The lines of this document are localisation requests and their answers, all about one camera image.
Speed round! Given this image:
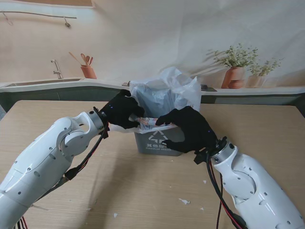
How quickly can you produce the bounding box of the grey plastic waste bin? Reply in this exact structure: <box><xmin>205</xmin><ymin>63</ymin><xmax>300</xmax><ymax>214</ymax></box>
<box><xmin>133</xmin><ymin>125</ymin><xmax>186</xmax><ymax>157</ymax></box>

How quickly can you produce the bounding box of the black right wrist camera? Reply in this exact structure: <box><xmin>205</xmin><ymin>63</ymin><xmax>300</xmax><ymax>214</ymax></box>
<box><xmin>193</xmin><ymin>148</ymin><xmax>212</xmax><ymax>165</ymax></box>

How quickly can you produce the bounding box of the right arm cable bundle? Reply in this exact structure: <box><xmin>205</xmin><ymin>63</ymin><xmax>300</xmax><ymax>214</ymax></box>
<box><xmin>206</xmin><ymin>152</ymin><xmax>248</xmax><ymax>229</ymax></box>

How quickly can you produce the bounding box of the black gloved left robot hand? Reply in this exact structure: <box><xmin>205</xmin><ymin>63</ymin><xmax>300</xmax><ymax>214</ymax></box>
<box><xmin>99</xmin><ymin>89</ymin><xmax>145</xmax><ymax>131</ymax></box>

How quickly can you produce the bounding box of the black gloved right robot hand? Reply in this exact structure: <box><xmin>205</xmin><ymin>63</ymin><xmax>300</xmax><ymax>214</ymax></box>
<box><xmin>155</xmin><ymin>106</ymin><xmax>219</xmax><ymax>154</ymax></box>

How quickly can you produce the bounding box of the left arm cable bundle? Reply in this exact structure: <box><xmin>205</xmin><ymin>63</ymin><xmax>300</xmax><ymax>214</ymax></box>
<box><xmin>14</xmin><ymin>124</ymin><xmax>110</xmax><ymax>229</ymax></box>

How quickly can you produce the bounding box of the printed kitchen backdrop cloth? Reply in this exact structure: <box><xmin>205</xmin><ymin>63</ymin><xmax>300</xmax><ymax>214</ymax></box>
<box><xmin>0</xmin><ymin>0</ymin><xmax>305</xmax><ymax>105</ymax></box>

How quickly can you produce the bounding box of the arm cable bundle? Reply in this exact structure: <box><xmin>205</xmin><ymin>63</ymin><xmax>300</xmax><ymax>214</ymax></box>
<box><xmin>206</xmin><ymin>152</ymin><xmax>248</xmax><ymax>229</ymax></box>
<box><xmin>14</xmin><ymin>124</ymin><xmax>110</xmax><ymax>229</ymax></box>

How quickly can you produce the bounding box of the printed white plastic garbage bag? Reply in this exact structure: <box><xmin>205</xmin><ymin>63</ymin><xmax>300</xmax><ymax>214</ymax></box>
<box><xmin>108</xmin><ymin>66</ymin><xmax>202</xmax><ymax>135</ymax></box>

